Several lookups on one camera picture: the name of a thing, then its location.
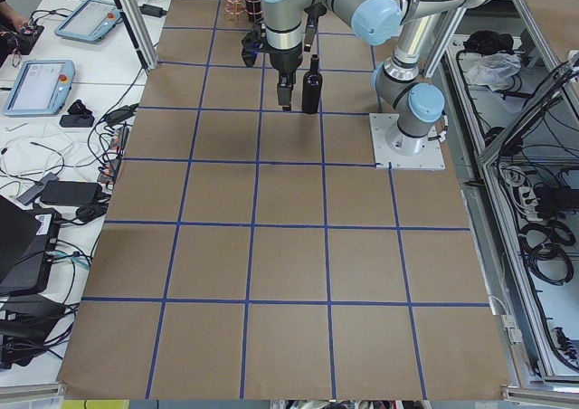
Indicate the black laptop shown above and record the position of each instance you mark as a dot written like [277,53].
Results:
[28,238]

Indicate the near blue teach pendant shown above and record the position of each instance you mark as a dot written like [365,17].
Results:
[40,89]

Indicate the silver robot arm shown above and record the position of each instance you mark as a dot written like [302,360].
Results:
[409,22]

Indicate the black controller device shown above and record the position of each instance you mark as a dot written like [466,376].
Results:
[78,116]

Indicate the crumpled white cloth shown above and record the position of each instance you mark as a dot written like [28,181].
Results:
[496,71]

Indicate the far blue teach pendant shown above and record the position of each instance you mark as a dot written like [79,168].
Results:
[89,22]

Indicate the aluminium frame post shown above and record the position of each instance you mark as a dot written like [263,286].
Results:
[138,33]

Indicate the blue teach pendant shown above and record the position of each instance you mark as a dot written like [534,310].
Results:
[40,89]
[89,22]

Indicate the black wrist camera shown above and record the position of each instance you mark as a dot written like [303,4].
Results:
[252,44]

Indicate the black power adapter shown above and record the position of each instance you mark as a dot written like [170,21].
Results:
[152,10]

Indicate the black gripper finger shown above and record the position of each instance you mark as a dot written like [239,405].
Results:
[286,79]
[280,95]

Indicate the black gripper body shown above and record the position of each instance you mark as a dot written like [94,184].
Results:
[285,61]

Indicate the black power brick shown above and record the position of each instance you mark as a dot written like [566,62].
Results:
[70,193]

